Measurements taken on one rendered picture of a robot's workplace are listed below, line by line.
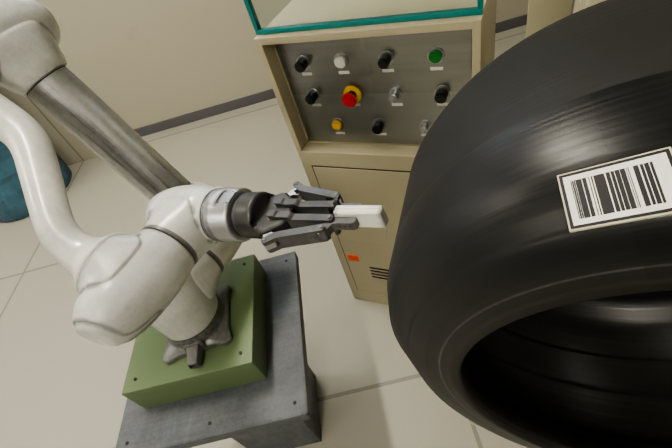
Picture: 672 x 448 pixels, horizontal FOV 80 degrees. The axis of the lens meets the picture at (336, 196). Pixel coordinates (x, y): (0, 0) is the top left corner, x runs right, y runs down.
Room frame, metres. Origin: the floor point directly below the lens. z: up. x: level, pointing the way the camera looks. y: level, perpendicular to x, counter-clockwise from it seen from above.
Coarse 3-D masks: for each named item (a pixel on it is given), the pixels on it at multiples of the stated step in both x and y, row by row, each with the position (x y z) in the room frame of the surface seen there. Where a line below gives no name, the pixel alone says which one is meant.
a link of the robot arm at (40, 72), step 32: (0, 0) 0.96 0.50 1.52; (32, 0) 1.01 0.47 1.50; (0, 32) 0.90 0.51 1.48; (32, 32) 0.93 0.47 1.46; (0, 64) 0.87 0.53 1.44; (32, 64) 0.89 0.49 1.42; (64, 64) 0.95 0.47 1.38; (32, 96) 0.88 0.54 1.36; (64, 96) 0.88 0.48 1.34; (96, 96) 0.92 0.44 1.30; (96, 128) 0.85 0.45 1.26; (128, 128) 0.89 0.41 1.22; (128, 160) 0.83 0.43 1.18; (160, 160) 0.86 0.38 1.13; (224, 256) 0.71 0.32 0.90
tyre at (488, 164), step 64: (640, 0) 0.30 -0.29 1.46; (512, 64) 0.33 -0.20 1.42; (576, 64) 0.26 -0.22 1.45; (640, 64) 0.22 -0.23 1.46; (448, 128) 0.33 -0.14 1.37; (512, 128) 0.24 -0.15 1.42; (576, 128) 0.19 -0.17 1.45; (640, 128) 0.17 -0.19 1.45; (448, 192) 0.23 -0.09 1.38; (512, 192) 0.18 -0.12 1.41; (448, 256) 0.19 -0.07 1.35; (512, 256) 0.16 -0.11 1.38; (576, 256) 0.13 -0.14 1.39; (640, 256) 0.12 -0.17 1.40; (448, 320) 0.17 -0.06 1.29; (512, 320) 0.14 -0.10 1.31; (576, 320) 0.28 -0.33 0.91; (640, 320) 0.24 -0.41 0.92; (448, 384) 0.17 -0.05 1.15; (512, 384) 0.20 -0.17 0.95; (576, 384) 0.19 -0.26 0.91; (640, 384) 0.16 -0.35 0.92
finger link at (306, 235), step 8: (320, 224) 0.38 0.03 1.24; (280, 232) 0.40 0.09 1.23; (288, 232) 0.39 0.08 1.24; (296, 232) 0.38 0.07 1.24; (304, 232) 0.38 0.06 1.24; (312, 232) 0.37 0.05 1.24; (320, 232) 0.37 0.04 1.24; (264, 240) 0.39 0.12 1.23; (272, 240) 0.39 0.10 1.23; (280, 240) 0.39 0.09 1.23; (288, 240) 0.38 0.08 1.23; (296, 240) 0.38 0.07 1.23; (304, 240) 0.38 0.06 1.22; (312, 240) 0.37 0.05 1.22; (320, 240) 0.37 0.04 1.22; (328, 240) 0.37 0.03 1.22; (280, 248) 0.39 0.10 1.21
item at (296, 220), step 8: (272, 216) 0.43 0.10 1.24; (280, 216) 0.42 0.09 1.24; (288, 216) 0.42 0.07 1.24; (296, 216) 0.42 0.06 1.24; (304, 216) 0.41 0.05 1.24; (312, 216) 0.40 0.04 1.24; (320, 216) 0.39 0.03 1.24; (328, 216) 0.39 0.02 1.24; (296, 224) 0.41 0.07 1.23; (304, 224) 0.40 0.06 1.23; (312, 224) 0.40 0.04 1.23; (336, 232) 0.38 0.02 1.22
